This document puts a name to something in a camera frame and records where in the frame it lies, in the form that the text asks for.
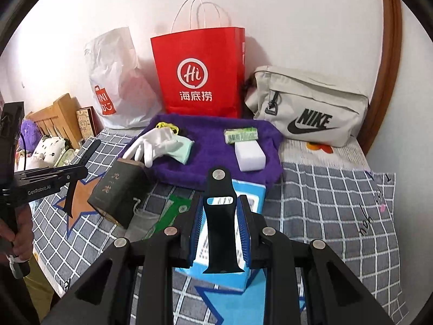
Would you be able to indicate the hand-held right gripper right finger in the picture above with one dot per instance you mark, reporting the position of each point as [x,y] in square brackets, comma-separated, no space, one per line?
[244,233]

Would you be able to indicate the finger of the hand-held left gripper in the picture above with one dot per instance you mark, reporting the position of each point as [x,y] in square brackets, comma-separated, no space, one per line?
[54,172]
[69,196]

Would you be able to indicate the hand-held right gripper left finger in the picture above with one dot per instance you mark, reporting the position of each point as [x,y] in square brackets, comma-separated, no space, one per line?
[198,230]

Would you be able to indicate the purple towel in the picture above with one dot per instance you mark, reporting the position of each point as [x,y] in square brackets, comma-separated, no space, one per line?
[209,155]

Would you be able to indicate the white sponge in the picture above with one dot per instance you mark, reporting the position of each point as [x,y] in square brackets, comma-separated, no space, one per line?
[250,155]

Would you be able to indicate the white glove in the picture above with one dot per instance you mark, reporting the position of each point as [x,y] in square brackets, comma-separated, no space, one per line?
[159,142]

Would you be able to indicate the light green tissue packet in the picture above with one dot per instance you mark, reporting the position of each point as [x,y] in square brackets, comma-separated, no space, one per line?
[242,134]

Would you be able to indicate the person's left hand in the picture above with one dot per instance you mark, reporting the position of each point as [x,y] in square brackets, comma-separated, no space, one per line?
[21,240]

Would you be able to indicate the white flowered pillow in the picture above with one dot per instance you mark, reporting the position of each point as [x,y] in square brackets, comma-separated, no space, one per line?
[49,149]

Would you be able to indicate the dark green tissue packet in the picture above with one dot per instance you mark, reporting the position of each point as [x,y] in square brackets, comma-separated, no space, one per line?
[169,215]

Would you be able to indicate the blue tissue pack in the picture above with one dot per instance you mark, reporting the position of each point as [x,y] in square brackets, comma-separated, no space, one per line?
[253,196]

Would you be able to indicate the purple plush toy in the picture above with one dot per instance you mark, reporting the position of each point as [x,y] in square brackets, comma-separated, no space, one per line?
[30,133]

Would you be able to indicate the dark tea box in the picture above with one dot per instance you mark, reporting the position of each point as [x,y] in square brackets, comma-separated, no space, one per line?
[115,193]

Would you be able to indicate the wooden headboard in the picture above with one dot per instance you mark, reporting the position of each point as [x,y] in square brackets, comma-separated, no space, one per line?
[57,111]

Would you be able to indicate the patterned box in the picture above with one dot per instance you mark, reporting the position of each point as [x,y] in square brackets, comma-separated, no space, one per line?
[88,122]

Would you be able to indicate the grey checked star blanket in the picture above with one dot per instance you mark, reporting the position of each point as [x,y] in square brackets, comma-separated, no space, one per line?
[321,193]

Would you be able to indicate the olive cloth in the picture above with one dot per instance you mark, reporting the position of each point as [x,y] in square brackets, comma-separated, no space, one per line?
[40,287]

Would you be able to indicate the white plastic bag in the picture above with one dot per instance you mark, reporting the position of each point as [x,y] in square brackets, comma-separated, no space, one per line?
[118,74]

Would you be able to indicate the grey waist bag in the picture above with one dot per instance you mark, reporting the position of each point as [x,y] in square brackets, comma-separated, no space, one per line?
[304,105]

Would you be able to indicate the red paper bag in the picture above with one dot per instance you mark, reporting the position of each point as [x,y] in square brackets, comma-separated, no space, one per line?
[199,61]

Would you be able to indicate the brown wooden door frame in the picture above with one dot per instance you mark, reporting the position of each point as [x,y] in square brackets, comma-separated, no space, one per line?
[389,57]

